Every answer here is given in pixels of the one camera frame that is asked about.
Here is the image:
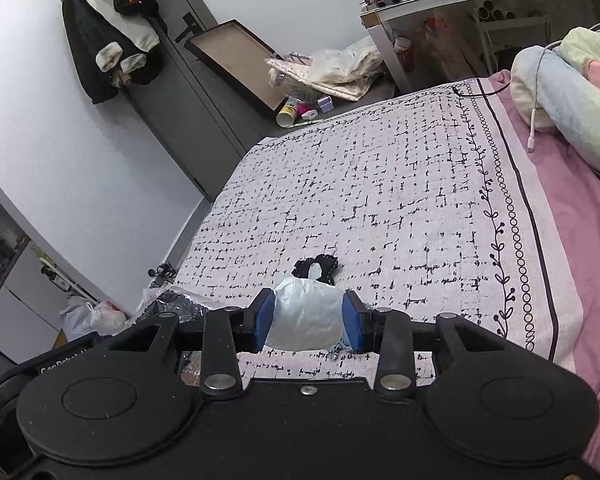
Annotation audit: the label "black frilly scrunchie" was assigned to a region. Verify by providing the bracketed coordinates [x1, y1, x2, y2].
[292, 254, 341, 282]

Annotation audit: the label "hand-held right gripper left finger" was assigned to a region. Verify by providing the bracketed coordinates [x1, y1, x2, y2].
[107, 287, 278, 401]

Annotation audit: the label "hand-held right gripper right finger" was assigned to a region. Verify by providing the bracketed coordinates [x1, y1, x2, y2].
[341, 290, 487, 401]

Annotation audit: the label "white charging cable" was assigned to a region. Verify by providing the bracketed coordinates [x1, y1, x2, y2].
[527, 0, 600, 152]

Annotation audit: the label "crinkled plastic bag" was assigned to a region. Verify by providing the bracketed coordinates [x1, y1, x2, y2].
[142, 286, 221, 323]

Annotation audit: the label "grey wardrobe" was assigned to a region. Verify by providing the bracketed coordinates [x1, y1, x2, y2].
[45, 0, 396, 201]

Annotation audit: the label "black sneakers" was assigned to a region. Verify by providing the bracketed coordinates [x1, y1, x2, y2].
[147, 261, 178, 281]

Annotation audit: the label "white tied plastic bag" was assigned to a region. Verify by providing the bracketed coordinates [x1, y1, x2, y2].
[91, 301, 129, 337]

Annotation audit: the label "black cable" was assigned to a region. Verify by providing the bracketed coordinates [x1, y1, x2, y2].
[450, 77, 511, 97]

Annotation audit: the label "plastic bag with blue knit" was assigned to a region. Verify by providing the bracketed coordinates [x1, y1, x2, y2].
[264, 277, 352, 361]

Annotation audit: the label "black picture frame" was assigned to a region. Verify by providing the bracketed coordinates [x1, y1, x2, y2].
[184, 19, 283, 113]

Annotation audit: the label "white black-dashed bedspread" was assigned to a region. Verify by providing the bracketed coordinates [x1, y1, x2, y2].
[172, 77, 586, 391]

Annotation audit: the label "pastel duvet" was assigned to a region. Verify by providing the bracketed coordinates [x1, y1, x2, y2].
[510, 27, 600, 173]

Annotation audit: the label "cluttered storage shelf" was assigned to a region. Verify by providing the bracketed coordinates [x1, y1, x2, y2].
[0, 175, 81, 376]

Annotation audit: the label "paper tube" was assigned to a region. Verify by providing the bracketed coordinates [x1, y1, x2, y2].
[276, 97, 306, 128]

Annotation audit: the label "bluish white plastic bag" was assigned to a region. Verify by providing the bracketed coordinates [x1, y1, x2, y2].
[60, 296, 98, 342]

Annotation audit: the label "cream printed tote bag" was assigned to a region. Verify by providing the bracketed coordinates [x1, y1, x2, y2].
[266, 52, 381, 102]

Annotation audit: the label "pink bed sheet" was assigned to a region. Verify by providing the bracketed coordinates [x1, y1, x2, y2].
[487, 70, 600, 480]

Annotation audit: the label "black and white jacket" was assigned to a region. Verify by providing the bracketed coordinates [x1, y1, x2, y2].
[62, 0, 168, 105]

